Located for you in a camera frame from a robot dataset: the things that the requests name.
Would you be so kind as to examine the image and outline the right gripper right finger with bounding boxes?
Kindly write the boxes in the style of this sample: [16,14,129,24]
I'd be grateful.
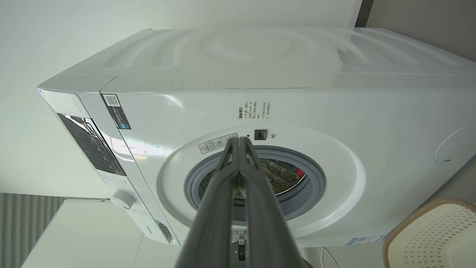
[239,137,311,268]

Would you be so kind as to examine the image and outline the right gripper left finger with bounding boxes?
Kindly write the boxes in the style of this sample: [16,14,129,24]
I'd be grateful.
[175,137,241,268]

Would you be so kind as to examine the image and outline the metal washer door hinge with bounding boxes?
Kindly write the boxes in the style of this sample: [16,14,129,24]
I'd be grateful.
[232,230,248,262]

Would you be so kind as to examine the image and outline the cream perforated laundry basket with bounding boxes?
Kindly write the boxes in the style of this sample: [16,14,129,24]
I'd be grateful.
[382,198,476,268]

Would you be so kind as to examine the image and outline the blue energy label sticker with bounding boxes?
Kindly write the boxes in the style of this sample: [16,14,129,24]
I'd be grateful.
[346,235,385,246]

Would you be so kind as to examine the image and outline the white cabinet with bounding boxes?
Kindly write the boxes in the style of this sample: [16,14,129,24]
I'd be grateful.
[20,198,183,268]

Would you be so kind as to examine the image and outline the white front-load washing machine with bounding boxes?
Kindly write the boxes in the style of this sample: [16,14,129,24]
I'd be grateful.
[37,27,476,248]

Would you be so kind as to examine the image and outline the grey slatted panel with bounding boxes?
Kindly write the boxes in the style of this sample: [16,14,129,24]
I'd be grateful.
[0,193,66,268]

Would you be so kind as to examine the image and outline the black baseboard strip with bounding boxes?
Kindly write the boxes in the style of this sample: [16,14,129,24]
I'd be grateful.
[355,0,374,28]

